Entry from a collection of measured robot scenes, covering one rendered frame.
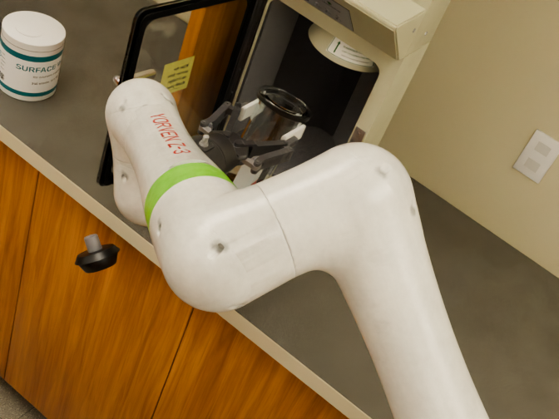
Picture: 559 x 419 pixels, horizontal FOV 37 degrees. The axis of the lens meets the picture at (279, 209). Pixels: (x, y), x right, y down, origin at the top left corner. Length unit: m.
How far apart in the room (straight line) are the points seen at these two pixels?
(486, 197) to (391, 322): 1.19
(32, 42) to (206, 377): 0.78
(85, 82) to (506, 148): 0.98
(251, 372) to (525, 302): 0.64
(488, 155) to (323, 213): 1.20
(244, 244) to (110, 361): 1.19
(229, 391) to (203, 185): 0.92
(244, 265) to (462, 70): 1.22
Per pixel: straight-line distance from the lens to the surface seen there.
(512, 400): 1.73
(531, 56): 1.92
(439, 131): 2.06
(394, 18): 1.41
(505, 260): 2.02
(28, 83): 1.89
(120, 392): 2.05
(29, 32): 1.87
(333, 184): 0.87
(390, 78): 1.56
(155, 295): 1.77
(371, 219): 0.87
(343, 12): 1.48
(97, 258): 1.64
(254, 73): 1.76
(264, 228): 0.85
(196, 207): 0.88
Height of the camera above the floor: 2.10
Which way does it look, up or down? 39 degrees down
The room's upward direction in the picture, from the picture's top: 23 degrees clockwise
